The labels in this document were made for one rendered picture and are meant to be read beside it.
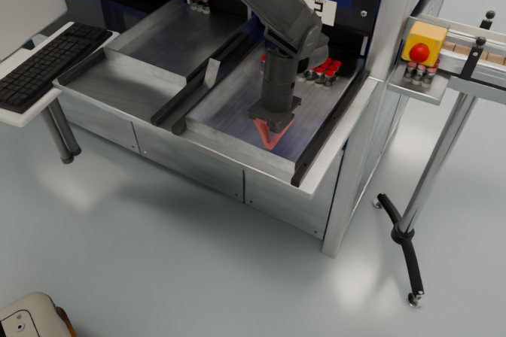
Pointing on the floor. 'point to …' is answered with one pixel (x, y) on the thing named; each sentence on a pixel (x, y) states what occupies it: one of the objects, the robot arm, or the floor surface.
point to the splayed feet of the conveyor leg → (403, 250)
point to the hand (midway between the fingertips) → (269, 144)
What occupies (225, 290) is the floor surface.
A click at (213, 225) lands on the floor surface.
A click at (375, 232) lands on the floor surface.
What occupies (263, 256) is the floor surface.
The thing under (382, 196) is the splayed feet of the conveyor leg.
